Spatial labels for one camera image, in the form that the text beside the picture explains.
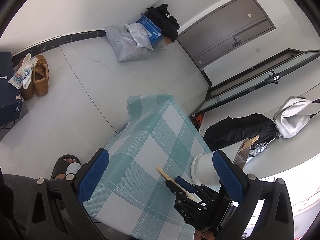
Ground grey door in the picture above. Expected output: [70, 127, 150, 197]
[177, 0, 275, 70]

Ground brown shoe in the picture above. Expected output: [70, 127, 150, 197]
[16, 60, 34, 100]
[32, 55, 49, 96]

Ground wooden chopstick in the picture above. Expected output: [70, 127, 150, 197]
[239, 135, 260, 151]
[156, 166, 200, 203]

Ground black clothing pile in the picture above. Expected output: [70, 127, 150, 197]
[144, 4, 181, 43]

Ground right hand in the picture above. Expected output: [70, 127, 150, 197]
[194, 230, 215, 240]

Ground white parcel bag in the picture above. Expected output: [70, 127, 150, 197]
[125, 23, 153, 50]

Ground blue cardboard box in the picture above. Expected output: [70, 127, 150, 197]
[137, 14, 163, 47]

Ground white printed plastic bag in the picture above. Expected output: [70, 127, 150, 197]
[8, 53, 38, 89]

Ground black slipper with foot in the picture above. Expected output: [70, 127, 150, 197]
[51, 154, 81, 179]

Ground navy Jordan shoe box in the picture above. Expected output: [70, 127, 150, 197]
[0, 52, 29, 129]

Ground grey parcel bag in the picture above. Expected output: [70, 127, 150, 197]
[105, 26, 151, 62]

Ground silver folded umbrella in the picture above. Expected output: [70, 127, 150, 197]
[248, 134, 282, 157]

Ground white utensil holder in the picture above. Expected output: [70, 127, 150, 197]
[191, 138, 251, 187]

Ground black jacket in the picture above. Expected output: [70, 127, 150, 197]
[203, 113, 278, 151]

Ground white hanging bag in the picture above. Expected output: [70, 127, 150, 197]
[273, 96, 319, 139]

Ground black framed glass door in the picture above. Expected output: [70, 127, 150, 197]
[190, 48, 319, 117]

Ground teal checked tablecloth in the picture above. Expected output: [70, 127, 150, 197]
[84, 94, 210, 239]

